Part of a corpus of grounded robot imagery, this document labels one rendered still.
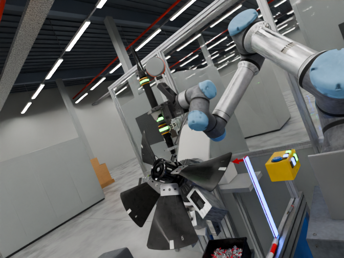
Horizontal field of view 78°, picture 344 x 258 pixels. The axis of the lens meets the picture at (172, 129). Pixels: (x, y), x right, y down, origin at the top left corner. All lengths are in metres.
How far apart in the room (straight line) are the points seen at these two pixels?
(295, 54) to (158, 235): 0.85
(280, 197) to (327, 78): 1.21
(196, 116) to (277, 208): 1.20
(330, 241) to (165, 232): 0.60
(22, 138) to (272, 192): 12.76
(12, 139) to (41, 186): 7.21
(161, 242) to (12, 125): 12.89
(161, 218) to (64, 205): 5.69
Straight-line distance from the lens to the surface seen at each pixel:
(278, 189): 1.72
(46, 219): 6.52
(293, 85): 1.47
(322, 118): 0.79
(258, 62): 1.00
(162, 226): 1.03
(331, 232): 0.73
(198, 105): 0.79
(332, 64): 0.67
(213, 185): 0.86
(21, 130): 13.61
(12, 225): 6.39
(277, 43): 0.81
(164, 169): 1.05
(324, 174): 0.71
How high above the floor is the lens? 1.42
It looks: 2 degrees down
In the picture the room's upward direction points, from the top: 22 degrees counter-clockwise
